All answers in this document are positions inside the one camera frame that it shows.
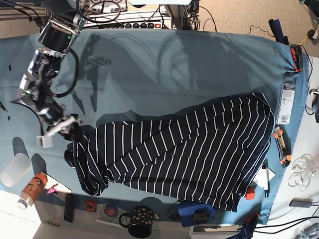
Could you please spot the grey blister package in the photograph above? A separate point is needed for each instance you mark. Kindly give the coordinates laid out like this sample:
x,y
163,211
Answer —
x,y
286,101

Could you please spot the red cube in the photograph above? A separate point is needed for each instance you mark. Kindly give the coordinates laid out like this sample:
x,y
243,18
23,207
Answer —
x,y
250,194

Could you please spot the pink small figurine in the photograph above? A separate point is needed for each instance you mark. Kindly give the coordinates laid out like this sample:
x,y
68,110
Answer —
x,y
52,190

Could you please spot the orange black utility knife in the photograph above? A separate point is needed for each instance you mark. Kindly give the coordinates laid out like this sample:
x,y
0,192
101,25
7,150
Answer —
x,y
284,153

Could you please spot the white power strip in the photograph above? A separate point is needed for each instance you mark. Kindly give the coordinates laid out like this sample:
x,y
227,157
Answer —
x,y
134,25

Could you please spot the grey flat device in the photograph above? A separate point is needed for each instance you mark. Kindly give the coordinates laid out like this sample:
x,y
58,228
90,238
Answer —
x,y
300,203

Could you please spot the black remote control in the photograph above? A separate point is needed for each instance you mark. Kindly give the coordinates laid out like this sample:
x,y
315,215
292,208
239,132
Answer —
x,y
69,208

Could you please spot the red tape roll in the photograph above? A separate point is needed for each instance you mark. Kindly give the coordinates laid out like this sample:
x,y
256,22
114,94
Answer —
x,y
89,206

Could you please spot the purple tape roll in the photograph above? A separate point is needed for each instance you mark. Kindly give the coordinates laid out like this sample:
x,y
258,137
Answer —
x,y
111,210

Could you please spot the navy white striped t-shirt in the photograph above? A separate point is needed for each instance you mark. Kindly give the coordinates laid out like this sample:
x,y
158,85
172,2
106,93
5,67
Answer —
x,y
209,154

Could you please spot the white paper card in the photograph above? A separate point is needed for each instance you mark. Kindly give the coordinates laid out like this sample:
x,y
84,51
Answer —
x,y
258,178

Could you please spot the translucent plastic cup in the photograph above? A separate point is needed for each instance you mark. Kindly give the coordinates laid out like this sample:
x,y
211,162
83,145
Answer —
x,y
15,170

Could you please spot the orange labelled bottle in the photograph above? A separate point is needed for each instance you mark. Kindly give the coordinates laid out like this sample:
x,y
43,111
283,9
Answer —
x,y
31,191

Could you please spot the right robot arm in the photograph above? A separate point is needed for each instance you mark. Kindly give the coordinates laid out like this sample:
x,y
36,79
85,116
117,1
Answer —
x,y
63,27

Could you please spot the teal table cloth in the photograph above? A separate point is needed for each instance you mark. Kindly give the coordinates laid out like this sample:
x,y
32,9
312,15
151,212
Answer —
x,y
140,74

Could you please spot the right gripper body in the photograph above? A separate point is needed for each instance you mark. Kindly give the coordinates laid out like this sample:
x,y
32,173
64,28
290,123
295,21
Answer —
x,y
57,122

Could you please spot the green yellow battery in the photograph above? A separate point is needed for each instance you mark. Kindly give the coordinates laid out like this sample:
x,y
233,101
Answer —
x,y
53,223

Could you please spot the white black marker pen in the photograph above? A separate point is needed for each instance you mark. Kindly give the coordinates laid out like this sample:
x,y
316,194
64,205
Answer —
x,y
265,180

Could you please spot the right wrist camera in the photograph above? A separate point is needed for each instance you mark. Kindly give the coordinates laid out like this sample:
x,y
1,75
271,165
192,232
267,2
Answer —
x,y
44,141

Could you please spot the black mug yellow pattern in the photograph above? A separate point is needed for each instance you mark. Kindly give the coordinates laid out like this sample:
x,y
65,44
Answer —
x,y
139,222

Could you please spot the blue black clamp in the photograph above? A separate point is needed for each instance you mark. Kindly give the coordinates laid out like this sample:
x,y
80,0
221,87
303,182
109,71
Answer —
x,y
276,29

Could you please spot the blue box with knob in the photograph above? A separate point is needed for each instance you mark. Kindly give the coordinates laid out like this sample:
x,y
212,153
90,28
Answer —
x,y
195,213

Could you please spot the red black clamp tool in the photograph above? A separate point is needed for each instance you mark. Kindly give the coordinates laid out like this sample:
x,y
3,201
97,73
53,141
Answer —
x,y
297,57

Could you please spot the blue handled tool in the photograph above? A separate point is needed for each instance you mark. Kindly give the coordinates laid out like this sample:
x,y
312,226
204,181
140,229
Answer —
x,y
246,231

